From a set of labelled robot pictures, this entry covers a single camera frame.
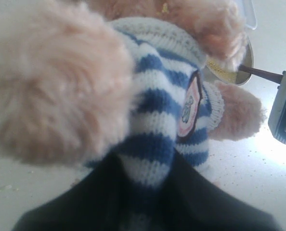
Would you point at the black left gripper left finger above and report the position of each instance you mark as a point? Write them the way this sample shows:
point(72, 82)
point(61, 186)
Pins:
point(100, 202)

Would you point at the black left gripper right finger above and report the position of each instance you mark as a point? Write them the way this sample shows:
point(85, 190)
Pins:
point(189, 202)

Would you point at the teddy bear striped sweater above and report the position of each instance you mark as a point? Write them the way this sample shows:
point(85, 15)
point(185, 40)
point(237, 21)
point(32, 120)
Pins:
point(83, 80)

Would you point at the dark red wooden spoon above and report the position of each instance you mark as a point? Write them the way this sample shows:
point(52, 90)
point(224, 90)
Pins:
point(273, 77)

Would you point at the white rectangular tray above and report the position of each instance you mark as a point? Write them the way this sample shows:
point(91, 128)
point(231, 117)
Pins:
point(247, 9)

